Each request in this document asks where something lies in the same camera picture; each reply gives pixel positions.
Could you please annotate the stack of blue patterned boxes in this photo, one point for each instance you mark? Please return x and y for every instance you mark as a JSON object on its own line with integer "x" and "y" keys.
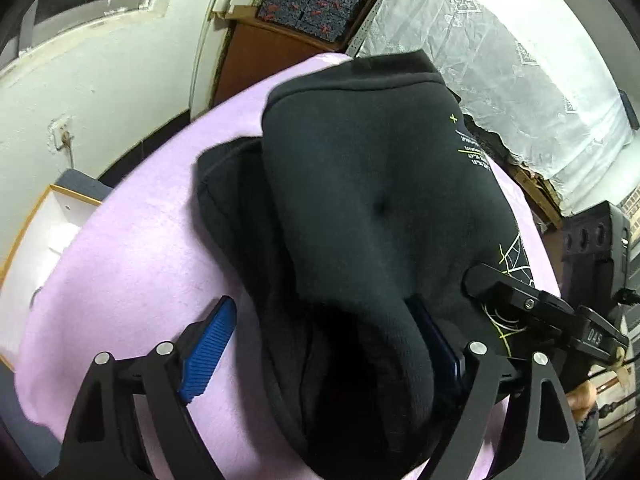
{"x": 320, "y": 0}

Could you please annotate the black speaker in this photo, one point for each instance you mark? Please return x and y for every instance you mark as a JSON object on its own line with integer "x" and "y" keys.
{"x": 590, "y": 235}

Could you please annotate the person's right hand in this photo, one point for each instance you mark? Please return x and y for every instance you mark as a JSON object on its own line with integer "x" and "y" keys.
{"x": 580, "y": 400}

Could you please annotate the white box with orange edge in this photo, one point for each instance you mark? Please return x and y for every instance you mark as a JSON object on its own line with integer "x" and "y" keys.
{"x": 45, "y": 230}

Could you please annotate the dark grey board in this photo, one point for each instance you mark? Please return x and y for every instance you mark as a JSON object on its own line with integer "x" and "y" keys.
{"x": 82, "y": 182}

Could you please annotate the white board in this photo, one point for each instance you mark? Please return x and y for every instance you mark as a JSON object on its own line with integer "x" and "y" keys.
{"x": 207, "y": 60}

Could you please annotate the pink printed blanket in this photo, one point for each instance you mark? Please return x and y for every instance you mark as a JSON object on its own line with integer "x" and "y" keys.
{"x": 140, "y": 260}

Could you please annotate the person's right forearm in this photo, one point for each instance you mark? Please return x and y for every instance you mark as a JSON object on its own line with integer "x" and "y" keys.
{"x": 595, "y": 445}

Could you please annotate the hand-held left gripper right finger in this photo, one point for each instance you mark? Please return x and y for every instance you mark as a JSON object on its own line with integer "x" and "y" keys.
{"x": 445, "y": 360}

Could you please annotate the black hoodie with yellow lining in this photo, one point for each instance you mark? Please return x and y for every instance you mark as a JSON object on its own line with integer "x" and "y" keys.
{"x": 360, "y": 200}

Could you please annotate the wooden cabinet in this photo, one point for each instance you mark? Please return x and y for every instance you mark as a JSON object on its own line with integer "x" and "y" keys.
{"x": 270, "y": 55}

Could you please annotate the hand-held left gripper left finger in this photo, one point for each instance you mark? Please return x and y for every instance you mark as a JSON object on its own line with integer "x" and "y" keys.
{"x": 210, "y": 350}

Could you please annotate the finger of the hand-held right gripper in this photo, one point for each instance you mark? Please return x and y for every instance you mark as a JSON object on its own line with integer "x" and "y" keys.
{"x": 520, "y": 302}

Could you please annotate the white lace cloth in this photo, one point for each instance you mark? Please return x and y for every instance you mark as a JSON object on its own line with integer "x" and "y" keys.
{"x": 500, "y": 60}

